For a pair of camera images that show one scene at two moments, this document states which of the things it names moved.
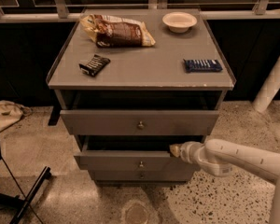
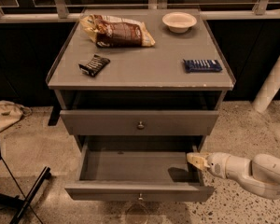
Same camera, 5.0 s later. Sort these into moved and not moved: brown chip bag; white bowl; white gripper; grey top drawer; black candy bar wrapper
Moved: white gripper
Not moved: white bowl; black candy bar wrapper; brown chip bag; grey top drawer
